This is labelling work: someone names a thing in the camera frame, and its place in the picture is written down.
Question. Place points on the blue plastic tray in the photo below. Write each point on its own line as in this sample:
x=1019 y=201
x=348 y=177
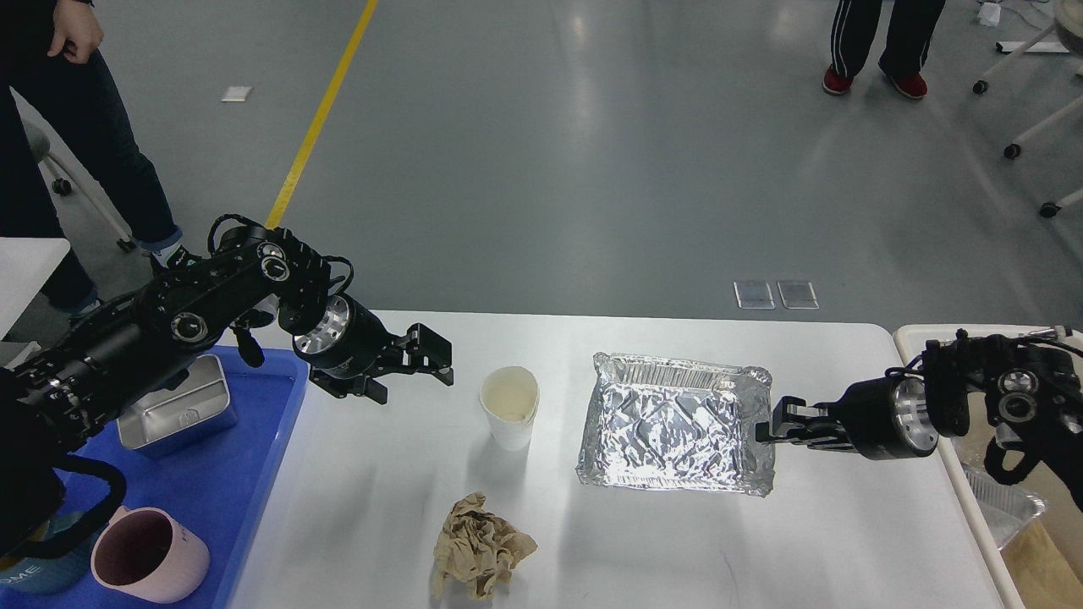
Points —
x=218 y=486

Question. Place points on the dark blue mug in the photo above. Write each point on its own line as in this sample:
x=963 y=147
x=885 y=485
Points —
x=44 y=577

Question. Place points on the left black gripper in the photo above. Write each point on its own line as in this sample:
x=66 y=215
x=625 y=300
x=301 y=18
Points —
x=347 y=341

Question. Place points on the white paper cup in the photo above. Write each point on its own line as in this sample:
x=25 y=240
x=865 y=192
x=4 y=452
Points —
x=509 y=398

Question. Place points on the beige plastic waste bin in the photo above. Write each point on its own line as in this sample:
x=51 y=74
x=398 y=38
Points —
x=1040 y=566

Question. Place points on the aluminium foil tray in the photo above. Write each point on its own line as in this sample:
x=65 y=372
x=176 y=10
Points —
x=665 y=424

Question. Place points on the clear floor plate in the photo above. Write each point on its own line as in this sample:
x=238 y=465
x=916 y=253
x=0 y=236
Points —
x=754 y=295
x=798 y=295

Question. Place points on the white chair base with castors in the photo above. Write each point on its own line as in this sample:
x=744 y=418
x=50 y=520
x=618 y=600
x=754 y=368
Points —
x=1061 y=34

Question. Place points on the right clear floor plate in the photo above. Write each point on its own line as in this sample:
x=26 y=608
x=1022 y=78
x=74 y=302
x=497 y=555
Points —
x=798 y=295

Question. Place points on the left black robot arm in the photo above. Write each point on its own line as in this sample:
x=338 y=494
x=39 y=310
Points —
x=146 y=340

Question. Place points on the white side table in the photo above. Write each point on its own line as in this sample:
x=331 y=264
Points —
x=26 y=264

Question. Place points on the crumpled brown paper napkin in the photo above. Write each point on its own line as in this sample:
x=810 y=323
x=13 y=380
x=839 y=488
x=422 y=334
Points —
x=478 y=549

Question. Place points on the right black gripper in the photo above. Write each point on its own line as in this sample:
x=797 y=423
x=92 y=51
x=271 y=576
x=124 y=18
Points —
x=884 y=418

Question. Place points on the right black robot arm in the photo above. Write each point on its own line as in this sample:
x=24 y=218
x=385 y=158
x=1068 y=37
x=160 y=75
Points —
x=1028 y=382

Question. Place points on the foil tray in bin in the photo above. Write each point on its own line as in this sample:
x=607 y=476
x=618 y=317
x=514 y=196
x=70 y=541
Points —
x=1008 y=510

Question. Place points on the small steel rectangular tin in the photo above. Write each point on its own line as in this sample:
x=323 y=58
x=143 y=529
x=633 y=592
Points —
x=164 y=421

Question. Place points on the pink mug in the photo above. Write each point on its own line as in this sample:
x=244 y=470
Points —
x=145 y=553

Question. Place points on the standing person's hand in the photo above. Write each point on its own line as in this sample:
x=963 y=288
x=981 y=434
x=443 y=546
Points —
x=76 y=32

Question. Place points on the standing person in jeans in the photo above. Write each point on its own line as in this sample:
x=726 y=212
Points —
x=83 y=105

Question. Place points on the left clear floor plate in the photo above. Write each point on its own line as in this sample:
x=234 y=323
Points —
x=754 y=295

